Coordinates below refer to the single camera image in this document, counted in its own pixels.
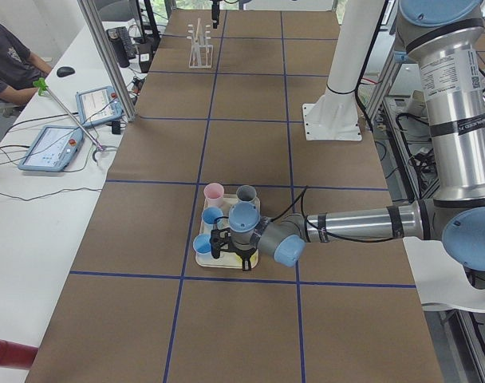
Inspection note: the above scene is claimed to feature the teach pendant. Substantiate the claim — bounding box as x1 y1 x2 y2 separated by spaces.
75 85 124 128
18 125 84 172

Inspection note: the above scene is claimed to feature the person in grey shirt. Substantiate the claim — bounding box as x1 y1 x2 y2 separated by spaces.
0 24 52 106

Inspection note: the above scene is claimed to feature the grey cup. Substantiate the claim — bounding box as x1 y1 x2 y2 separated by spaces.
236 184 257 203

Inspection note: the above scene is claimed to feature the red cylinder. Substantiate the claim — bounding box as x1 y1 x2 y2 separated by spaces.
0 339 38 370

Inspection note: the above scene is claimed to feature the white wire cup rack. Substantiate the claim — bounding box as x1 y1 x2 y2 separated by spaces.
187 18 214 69

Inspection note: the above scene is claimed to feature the black keyboard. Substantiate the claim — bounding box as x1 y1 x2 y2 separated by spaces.
116 26 136 60

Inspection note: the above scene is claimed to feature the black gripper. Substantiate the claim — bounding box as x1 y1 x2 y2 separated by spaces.
211 230 254 271

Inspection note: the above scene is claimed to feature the white camera post base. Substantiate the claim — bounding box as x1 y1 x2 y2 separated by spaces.
302 0 387 141

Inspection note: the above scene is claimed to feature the green handled reacher grabber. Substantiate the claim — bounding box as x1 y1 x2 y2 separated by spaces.
33 77 118 162

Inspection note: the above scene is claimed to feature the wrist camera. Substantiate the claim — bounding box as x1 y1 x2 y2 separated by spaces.
210 227 231 247

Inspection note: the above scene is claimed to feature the black water bottle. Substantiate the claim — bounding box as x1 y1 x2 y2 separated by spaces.
107 29 130 68

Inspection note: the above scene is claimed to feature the light blue cup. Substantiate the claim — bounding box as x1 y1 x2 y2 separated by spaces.
193 234 211 255

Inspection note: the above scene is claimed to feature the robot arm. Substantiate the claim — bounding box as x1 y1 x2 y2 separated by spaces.
210 1 485 271

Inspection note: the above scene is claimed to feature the pink cup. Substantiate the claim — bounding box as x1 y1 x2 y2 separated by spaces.
203 183 224 207

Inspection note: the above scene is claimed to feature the aluminium frame post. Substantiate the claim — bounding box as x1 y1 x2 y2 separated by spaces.
77 0 136 122

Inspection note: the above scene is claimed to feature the near teach pendant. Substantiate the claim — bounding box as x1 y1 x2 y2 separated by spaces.
18 125 84 172

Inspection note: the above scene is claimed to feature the far teach pendant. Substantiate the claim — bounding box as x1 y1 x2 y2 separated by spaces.
75 85 124 128

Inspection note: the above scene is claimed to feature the black computer mouse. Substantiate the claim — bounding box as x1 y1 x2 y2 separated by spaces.
56 66 76 78

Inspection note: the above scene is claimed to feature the cream plastic tray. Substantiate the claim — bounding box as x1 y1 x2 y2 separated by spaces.
195 194 260 269

